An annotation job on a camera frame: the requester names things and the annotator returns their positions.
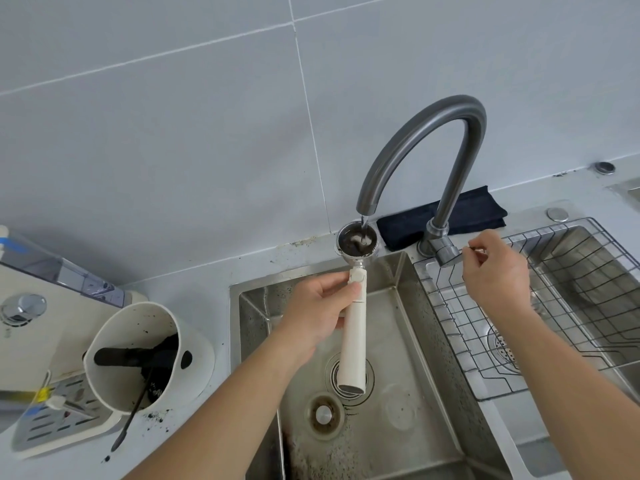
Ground person's right hand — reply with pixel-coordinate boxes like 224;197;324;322
461;228;532;321

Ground person's left hand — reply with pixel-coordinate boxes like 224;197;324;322
269;268;366;368

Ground cream handled portafilter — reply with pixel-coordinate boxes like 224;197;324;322
333;220;381;398

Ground grey curved faucet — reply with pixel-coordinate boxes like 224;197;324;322
355;94;489;268

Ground cream espresso machine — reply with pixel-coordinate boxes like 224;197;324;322
0;224;151;461

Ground person's right forearm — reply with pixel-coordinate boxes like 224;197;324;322
492;299;640;480

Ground person's left forearm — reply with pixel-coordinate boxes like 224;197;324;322
122;334;321;480

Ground white knock box bucket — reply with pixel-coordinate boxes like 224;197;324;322
82;301;216;415

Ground round steel drain strainer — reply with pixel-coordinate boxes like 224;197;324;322
323;352;375;407
487;322;526;375

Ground round cream sink plug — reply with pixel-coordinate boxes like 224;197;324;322
305;393;346;441

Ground stainless steel double sink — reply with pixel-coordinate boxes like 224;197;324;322
229;199;640;480

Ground dark folded cloth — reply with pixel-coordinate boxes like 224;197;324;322
375;185;509;251

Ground small steel sink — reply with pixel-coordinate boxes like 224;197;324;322
607;177;640;211

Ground black long spoon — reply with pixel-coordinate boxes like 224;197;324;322
109;364;156;453

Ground steel wire dish rack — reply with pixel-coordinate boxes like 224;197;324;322
425;217;640;401

